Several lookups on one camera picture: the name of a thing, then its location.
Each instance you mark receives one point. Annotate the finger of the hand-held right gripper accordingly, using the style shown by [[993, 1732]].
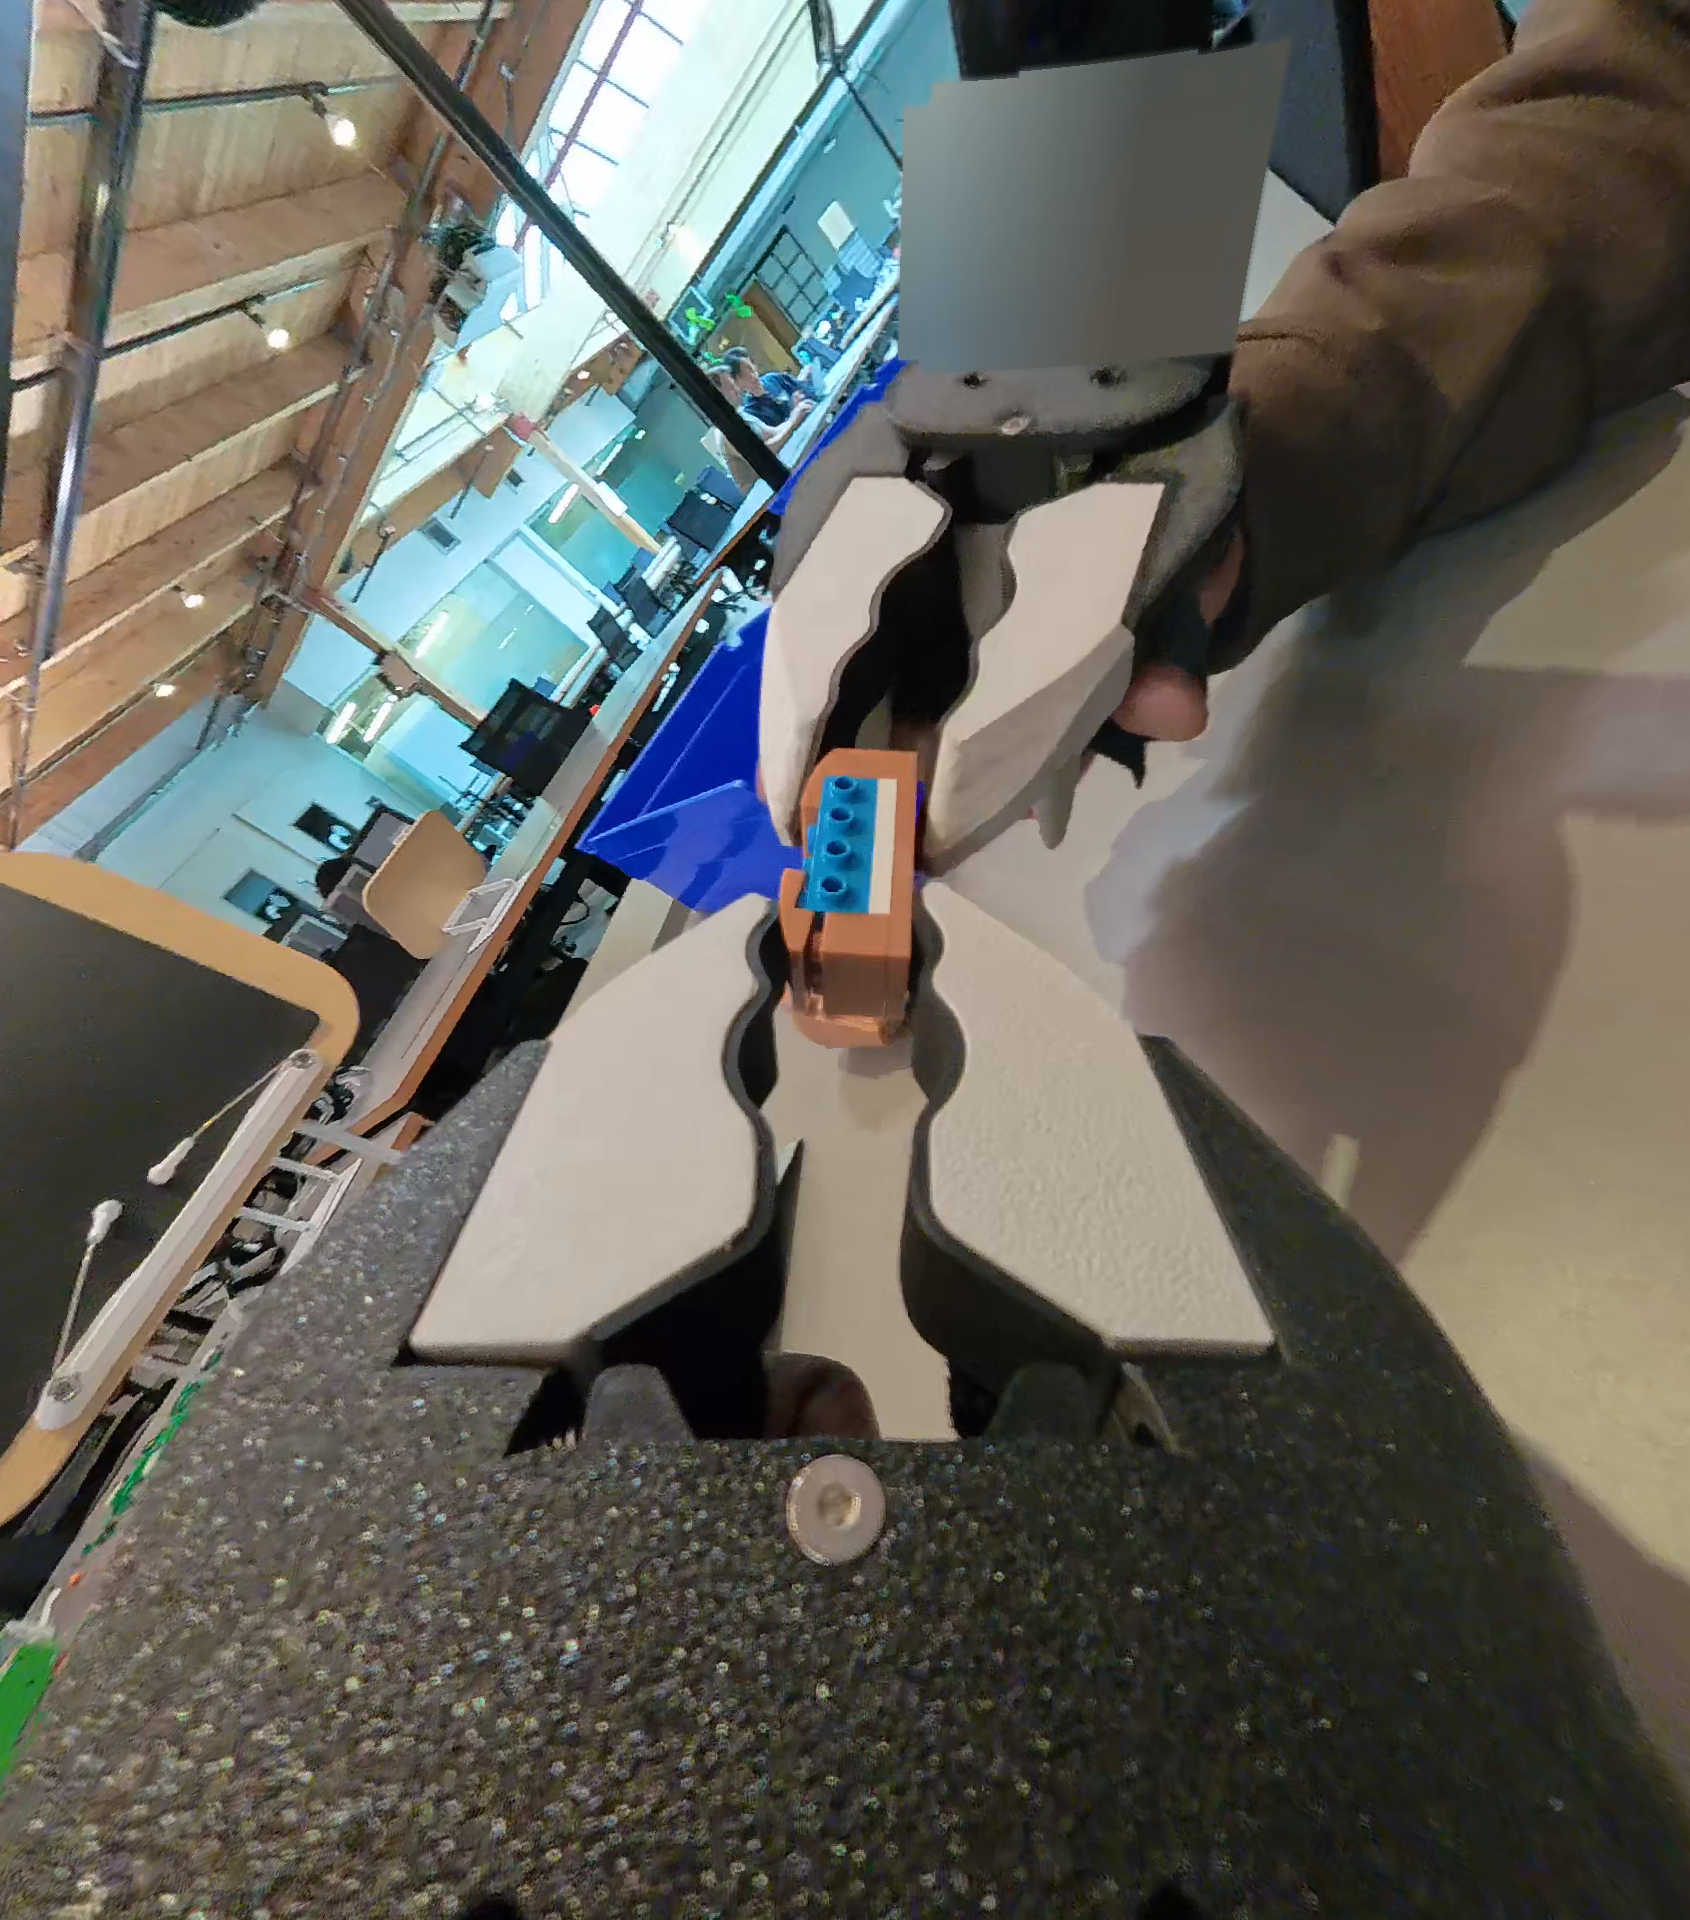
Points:
[[1071, 601], [830, 601]]

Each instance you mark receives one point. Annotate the person's right forearm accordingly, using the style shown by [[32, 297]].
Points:
[[1534, 300]]

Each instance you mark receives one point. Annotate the black floor lamp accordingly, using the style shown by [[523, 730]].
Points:
[[531, 197]]

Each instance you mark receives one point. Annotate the brown white blue brick assembly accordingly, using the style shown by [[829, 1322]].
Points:
[[861, 961]]

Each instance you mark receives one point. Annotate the wood-edged black panel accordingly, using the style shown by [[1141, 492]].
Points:
[[35, 1124]]

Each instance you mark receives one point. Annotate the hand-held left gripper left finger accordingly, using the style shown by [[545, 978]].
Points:
[[591, 1184]]

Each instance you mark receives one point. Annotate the long wooden table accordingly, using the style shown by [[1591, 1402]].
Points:
[[629, 720]]

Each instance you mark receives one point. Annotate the blue plastic bin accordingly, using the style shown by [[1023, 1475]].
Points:
[[695, 810], [823, 450]]

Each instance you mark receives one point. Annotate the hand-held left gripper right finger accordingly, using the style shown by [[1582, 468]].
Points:
[[1084, 1184]]

